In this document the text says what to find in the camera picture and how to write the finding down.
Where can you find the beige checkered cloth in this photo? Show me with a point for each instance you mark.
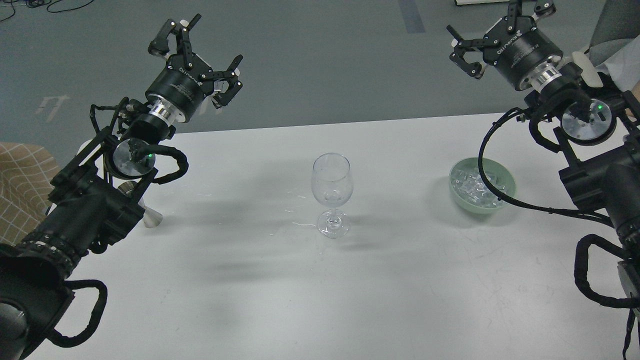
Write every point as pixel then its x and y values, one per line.
pixel 25 174

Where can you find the steel jigger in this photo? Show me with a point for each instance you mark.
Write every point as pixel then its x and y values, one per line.
pixel 151 218

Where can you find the green bowl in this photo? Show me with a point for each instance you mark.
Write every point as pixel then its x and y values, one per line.
pixel 498 175

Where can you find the person in white shirt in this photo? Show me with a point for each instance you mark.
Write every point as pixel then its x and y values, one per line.
pixel 623 68

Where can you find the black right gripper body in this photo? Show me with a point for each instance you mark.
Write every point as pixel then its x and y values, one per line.
pixel 518 48

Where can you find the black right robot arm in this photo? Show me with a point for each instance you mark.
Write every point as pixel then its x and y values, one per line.
pixel 584 106

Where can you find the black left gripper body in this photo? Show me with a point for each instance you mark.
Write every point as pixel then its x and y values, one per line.
pixel 184 83

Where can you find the clear wine glass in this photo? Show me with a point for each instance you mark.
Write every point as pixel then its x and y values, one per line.
pixel 332 186

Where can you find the pile of clear ice cubes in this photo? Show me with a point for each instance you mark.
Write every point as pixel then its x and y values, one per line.
pixel 469 186

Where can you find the white board on floor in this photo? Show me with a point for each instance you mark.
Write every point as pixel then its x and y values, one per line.
pixel 477 2

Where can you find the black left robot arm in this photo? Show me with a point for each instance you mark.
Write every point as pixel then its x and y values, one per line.
pixel 98 195

